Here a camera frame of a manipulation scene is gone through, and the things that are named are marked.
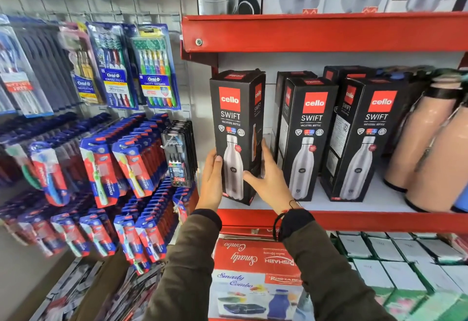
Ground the person's left hand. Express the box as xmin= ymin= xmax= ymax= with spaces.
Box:
xmin=195 ymin=149 xmax=224 ymax=213

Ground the person's right hand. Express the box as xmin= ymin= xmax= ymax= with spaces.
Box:
xmin=243 ymin=139 xmax=301 ymax=216

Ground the black steel bottle box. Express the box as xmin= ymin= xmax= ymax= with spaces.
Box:
xmin=323 ymin=65 xmax=378 ymax=87
xmin=320 ymin=77 xmax=411 ymax=203
xmin=209 ymin=69 xmax=267 ymax=206
xmin=273 ymin=71 xmax=318 ymax=160
xmin=281 ymin=77 xmax=339 ymax=202

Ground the person's left forearm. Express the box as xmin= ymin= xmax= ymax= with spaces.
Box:
xmin=143 ymin=209 xmax=223 ymax=321

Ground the person's right forearm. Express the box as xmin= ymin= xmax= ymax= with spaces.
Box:
xmin=279 ymin=208 xmax=398 ymax=321

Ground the row of black toothbrush packs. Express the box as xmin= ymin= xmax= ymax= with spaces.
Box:
xmin=160 ymin=120 xmax=198 ymax=188

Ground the black thread wristband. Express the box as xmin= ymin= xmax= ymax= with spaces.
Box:
xmin=272 ymin=199 xmax=302 ymax=243

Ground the red lunch box carton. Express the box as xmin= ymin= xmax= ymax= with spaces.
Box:
xmin=208 ymin=236 xmax=305 ymax=321

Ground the red metal shelf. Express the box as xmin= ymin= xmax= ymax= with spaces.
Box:
xmin=217 ymin=208 xmax=468 ymax=236
xmin=180 ymin=11 xmax=468 ymax=68

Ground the row of red-blue toothbrush packets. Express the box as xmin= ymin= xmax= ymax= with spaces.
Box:
xmin=0 ymin=111 xmax=172 ymax=209
xmin=0 ymin=180 xmax=196 ymax=277

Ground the blue green toothbrush pack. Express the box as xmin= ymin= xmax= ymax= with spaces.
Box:
xmin=129 ymin=23 xmax=182 ymax=111

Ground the blue multicolour toothbrush pack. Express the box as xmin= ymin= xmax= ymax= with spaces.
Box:
xmin=86 ymin=21 xmax=140 ymax=110

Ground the pink yellow toothbrush pack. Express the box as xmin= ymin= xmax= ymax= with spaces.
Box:
xmin=58 ymin=22 xmax=105 ymax=106

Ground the stack of white green boxes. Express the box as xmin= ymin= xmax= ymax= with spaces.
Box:
xmin=328 ymin=231 xmax=468 ymax=321

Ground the pile of grey packets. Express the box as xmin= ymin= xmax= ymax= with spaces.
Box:
xmin=29 ymin=257 xmax=167 ymax=321

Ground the row of dark toothbrush packs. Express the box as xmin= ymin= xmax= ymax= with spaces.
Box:
xmin=15 ymin=21 xmax=83 ymax=113

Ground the blue flask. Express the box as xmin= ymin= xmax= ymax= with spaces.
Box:
xmin=451 ymin=185 xmax=468 ymax=214

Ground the grey white toothbrush pack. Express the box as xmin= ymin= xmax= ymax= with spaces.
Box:
xmin=0 ymin=15 xmax=54 ymax=119

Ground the pink flask with black strap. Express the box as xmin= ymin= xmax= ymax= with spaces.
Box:
xmin=383 ymin=77 xmax=464 ymax=193
xmin=404 ymin=99 xmax=468 ymax=214

